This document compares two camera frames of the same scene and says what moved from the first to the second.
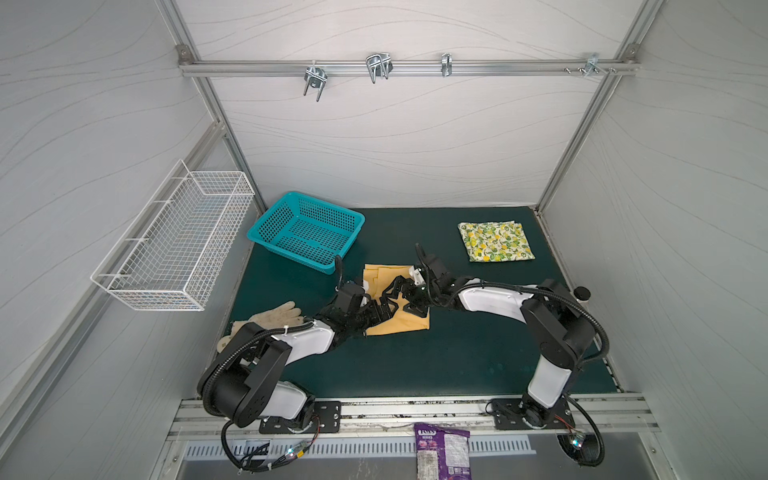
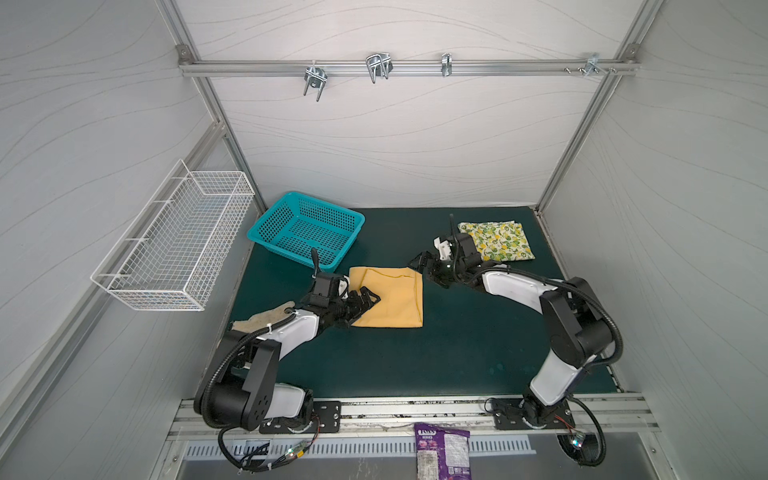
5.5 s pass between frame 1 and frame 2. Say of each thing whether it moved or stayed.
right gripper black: moved
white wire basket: stayed
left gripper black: moved
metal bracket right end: stayed
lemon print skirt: stayed
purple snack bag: stayed
